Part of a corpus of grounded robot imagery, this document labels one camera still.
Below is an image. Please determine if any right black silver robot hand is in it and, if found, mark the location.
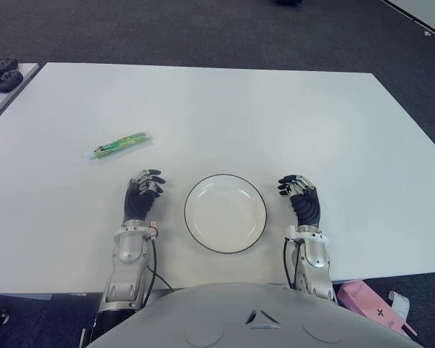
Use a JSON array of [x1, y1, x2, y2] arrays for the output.
[[277, 174, 322, 228]]

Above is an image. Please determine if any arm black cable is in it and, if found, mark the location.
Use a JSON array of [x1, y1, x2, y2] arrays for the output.
[[144, 235, 175, 309], [283, 241, 299, 290]]

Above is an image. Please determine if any white paper tag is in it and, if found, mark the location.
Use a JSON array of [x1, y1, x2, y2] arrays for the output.
[[388, 291, 411, 323]]

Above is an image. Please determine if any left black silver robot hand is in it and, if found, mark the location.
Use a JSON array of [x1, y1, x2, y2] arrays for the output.
[[123, 168, 167, 222]]

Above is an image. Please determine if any black game controller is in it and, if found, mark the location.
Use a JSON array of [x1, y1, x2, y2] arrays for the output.
[[0, 70, 25, 92], [0, 56, 19, 72]]

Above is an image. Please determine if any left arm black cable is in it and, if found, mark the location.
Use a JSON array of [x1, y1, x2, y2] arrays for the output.
[[144, 235, 175, 309]]

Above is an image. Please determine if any white plate with black rim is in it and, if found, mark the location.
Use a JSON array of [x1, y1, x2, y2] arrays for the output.
[[183, 173, 268, 254]]

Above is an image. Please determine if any green toothpaste tube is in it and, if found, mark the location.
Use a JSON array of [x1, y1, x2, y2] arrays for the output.
[[83, 131, 155, 160]]

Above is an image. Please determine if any pink cardboard box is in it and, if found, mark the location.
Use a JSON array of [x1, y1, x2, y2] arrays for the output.
[[337, 281, 418, 336]]

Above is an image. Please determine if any grey robot torso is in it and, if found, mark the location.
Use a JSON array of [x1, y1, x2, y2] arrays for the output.
[[88, 282, 421, 348]]

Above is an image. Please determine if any white side table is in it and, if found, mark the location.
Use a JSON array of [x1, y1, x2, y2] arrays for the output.
[[0, 62, 41, 131]]

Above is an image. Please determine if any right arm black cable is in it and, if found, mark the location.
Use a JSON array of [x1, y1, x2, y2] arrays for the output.
[[283, 241, 299, 290]]

